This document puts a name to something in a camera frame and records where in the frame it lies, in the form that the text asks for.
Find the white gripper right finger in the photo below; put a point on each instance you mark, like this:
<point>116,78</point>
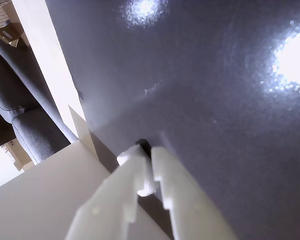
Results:
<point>187,212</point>

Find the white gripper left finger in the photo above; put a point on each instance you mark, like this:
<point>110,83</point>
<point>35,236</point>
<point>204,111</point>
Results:
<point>107,205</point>

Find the white gauze roll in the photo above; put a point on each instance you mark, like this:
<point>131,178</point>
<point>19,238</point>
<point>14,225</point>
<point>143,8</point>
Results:
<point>147,189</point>

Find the grey upholstered sofa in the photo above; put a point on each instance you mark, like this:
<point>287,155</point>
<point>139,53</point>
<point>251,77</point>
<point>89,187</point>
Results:
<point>27,125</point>

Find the black table mat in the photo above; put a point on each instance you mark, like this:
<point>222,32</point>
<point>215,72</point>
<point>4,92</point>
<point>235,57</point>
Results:
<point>190,87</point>

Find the brown cardboard box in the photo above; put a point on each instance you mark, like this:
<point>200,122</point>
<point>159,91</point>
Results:
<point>8,35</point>

